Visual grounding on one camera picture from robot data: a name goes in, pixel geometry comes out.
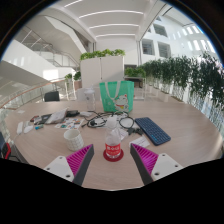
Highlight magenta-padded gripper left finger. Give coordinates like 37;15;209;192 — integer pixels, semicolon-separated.
43;143;96;187

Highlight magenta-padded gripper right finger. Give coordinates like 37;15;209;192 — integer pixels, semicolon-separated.
129;143;184;186

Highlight clear red-label water bottle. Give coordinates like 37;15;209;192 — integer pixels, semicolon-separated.
104;116;123;160

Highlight white tissue packet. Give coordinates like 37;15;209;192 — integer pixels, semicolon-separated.
128;135;151;149

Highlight white ribbed mug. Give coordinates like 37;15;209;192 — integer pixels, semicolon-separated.
63;128;85;153

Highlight dark blue keyboard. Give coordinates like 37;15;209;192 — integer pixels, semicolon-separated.
134;116;172;147

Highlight colourful sticker sheet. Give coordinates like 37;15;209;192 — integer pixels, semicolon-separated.
54;118;86;131

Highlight white power adapter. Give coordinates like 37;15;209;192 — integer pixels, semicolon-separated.
79;110;96;118

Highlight black power adapter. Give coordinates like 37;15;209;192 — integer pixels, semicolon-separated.
65;109;81;118

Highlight open notebook with papers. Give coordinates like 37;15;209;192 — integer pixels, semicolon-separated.
44;107;69;126

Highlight small white pouch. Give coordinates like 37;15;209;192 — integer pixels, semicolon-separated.
23;124;34;134

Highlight white power strip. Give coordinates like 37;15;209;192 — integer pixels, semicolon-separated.
16;121;25;136

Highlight black office chair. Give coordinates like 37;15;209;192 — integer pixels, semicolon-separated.
43;90;61;103

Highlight green tote bag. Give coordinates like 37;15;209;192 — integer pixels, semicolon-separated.
98;80;135;114

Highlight red and blue chair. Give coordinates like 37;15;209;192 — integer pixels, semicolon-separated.
0;131;13;160

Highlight brown planter with plant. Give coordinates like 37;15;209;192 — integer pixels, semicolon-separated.
72;70;83;91

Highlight white cabinet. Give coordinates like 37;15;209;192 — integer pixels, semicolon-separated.
79;55;126;89

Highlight long green plant hedge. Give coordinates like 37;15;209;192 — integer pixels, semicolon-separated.
124;51;224;111

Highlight green plants atop cabinet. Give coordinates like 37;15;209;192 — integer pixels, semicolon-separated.
79;48;126;62

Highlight white staircase with railing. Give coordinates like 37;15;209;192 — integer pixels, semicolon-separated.
14;26;81;68

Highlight ceiling light strips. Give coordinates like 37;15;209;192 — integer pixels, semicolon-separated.
63;0;144;38

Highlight black tangled cables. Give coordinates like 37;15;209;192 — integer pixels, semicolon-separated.
81;110;144;136

